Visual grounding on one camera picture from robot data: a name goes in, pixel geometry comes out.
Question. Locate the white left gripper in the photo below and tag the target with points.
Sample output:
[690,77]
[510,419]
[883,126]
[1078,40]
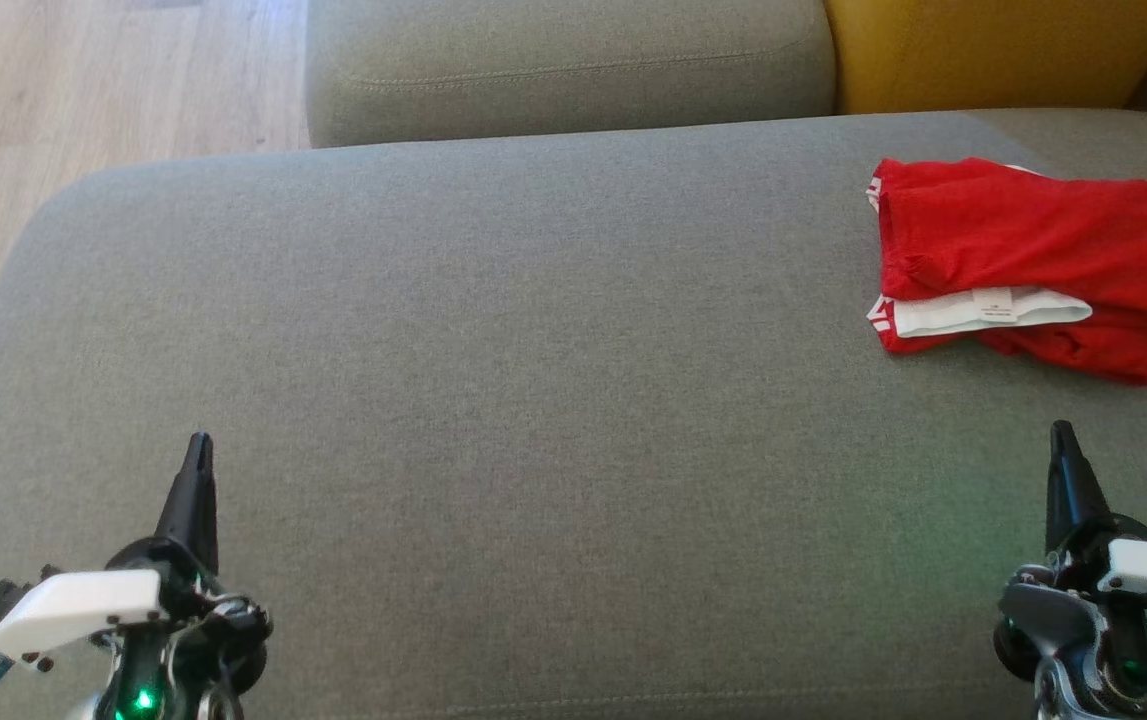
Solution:
[73,610]

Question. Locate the red white-sleeved Bulls T-shirt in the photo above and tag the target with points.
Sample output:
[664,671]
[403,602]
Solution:
[1033,230]

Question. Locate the grey sofa seat cushion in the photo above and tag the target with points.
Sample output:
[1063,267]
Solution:
[533,400]

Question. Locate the yellow sofa cushion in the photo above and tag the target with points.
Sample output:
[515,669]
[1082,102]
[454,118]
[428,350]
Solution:
[993,50]

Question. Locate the grey sofa back cushion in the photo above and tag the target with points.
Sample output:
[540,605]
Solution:
[573,60]

